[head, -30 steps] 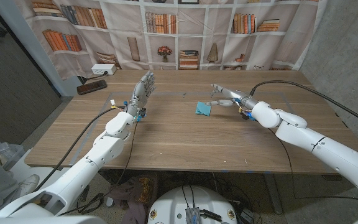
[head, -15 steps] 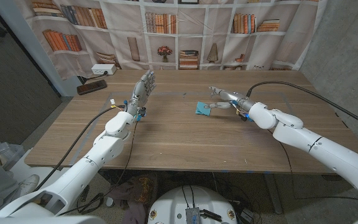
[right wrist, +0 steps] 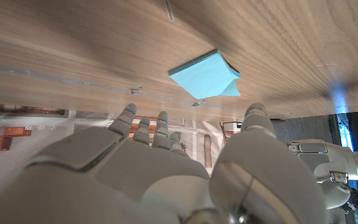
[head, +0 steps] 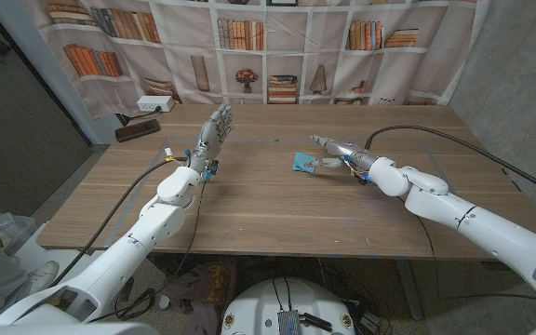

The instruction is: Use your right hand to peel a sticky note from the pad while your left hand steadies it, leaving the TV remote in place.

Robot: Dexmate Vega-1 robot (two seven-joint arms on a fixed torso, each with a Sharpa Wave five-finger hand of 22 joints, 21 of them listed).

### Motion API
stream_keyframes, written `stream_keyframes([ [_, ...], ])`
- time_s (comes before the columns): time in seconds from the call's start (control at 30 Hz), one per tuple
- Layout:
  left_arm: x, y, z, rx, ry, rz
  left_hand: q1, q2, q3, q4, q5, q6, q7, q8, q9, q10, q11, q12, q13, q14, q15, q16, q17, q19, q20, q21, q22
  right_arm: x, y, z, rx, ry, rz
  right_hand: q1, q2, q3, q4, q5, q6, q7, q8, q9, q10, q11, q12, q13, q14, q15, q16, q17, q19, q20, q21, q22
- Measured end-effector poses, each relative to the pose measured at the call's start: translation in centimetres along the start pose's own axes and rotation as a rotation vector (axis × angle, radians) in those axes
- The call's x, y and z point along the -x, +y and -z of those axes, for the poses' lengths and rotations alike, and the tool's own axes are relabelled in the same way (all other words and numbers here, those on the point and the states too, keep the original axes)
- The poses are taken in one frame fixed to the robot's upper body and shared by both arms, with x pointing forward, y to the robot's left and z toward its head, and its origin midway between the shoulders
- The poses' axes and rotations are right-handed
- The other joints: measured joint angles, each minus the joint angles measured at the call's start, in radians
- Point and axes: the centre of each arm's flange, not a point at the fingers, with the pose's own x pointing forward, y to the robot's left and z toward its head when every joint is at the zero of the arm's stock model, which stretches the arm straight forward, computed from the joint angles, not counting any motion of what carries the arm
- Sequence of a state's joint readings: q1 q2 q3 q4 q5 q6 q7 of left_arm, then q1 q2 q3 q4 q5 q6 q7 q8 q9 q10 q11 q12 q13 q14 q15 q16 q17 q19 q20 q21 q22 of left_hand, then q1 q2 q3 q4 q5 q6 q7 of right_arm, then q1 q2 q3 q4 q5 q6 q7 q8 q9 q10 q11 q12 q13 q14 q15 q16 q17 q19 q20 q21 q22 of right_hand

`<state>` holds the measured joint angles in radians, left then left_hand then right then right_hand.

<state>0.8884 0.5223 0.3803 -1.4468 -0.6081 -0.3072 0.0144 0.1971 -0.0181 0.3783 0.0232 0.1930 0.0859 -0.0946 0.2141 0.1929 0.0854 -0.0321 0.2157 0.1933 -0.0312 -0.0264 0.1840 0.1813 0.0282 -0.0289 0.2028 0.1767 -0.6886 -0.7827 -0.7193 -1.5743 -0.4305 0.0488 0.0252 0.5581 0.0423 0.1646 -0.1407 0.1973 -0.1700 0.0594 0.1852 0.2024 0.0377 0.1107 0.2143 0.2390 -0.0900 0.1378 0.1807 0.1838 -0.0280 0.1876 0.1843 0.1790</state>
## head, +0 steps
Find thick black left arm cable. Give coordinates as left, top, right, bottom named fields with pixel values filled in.
left=48, top=156, right=190, bottom=288

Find dark wooden door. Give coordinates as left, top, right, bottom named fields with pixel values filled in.
left=0, top=0, right=95, bottom=218

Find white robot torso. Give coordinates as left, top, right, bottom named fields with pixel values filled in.
left=220, top=277, right=356, bottom=335

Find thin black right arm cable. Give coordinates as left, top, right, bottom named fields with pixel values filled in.
left=397, top=197, right=436, bottom=258

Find clear plastic container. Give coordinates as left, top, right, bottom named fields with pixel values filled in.
left=0, top=207, right=39, bottom=256

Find grey finned electronics box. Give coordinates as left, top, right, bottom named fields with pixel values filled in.
left=276, top=310, right=302, bottom=335

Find black power strip cord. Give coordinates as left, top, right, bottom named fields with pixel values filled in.
left=114, top=105, right=163, bottom=127

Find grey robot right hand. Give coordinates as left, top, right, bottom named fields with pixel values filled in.
left=304, top=134, right=380, bottom=181

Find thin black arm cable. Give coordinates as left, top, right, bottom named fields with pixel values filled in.
left=86, top=181, right=207, bottom=325
left=397, top=197, right=436, bottom=258

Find small blue cloth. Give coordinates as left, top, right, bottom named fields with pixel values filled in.
left=292, top=151, right=318, bottom=175

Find printed bookshelf backdrop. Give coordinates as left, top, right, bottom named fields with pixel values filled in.
left=20, top=0, right=491, bottom=121

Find black TV remote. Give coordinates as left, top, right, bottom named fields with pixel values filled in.
left=114, top=118, right=161, bottom=143

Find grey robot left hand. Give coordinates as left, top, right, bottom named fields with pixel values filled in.
left=186, top=103, right=235, bottom=181

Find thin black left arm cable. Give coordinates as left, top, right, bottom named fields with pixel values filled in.
left=86, top=181, right=207, bottom=325

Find white power strip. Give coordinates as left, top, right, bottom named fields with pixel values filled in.
left=136, top=95, right=175, bottom=114

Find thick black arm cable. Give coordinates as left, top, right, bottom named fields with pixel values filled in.
left=48, top=156, right=190, bottom=288
left=364, top=124, right=536, bottom=204

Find brown cloth on floor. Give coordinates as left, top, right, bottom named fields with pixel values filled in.
left=155, top=262, right=237, bottom=335

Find white shoe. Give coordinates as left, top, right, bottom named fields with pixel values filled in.
left=16, top=260, right=60, bottom=300

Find grey table leg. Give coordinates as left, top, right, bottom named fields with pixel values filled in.
left=394, top=258, right=425, bottom=321

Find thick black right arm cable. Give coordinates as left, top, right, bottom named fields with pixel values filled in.
left=364, top=124, right=536, bottom=204

